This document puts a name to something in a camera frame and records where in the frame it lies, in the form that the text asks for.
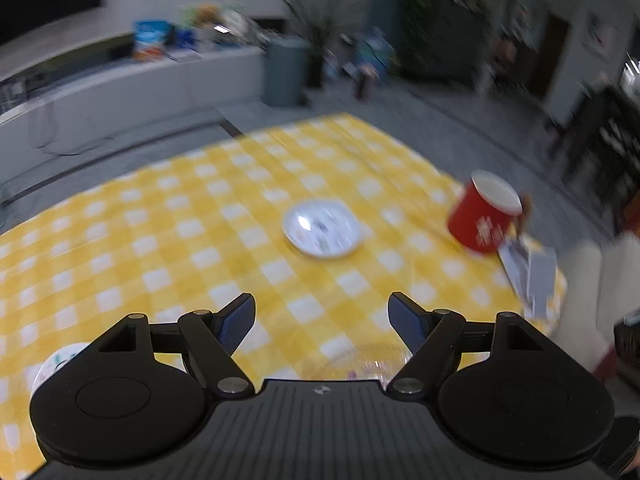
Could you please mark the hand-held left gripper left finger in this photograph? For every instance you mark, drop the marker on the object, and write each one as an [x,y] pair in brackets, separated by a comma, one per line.
[237,322]

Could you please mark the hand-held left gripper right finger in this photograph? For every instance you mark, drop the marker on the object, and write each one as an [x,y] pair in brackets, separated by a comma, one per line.
[407,322]

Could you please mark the white printed plate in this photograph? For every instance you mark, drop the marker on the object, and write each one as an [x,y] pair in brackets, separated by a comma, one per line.
[320,232]
[52,362]

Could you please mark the person's dark red clothing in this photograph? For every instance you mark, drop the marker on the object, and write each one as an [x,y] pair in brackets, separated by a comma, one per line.
[606,364]

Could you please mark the white phone stand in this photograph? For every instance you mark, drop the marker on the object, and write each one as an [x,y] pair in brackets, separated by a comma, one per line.
[542,270]

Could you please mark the red mug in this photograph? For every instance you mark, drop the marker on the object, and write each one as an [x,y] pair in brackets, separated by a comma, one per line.
[475,225]

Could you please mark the yellow checkered tablecloth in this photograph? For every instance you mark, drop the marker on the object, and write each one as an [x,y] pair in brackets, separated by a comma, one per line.
[200,210]

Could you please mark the small pink heater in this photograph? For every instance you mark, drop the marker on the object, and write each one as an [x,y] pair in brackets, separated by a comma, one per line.
[363,87]

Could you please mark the white marble media console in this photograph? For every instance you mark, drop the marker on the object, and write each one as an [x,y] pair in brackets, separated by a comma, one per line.
[150,85]

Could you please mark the grey trash can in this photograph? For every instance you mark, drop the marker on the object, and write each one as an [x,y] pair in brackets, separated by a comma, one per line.
[285,72]

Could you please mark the blue water jug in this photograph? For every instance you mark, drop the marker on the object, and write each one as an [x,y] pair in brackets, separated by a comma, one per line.
[376,52]

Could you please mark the blue snack bag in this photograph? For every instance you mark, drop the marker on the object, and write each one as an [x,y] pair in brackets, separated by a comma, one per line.
[151,41]

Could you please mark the long-leaf potted plant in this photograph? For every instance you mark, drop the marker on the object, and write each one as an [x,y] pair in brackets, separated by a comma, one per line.
[315,35]

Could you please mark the pothos plant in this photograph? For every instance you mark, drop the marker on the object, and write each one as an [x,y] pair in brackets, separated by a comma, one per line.
[420,0]

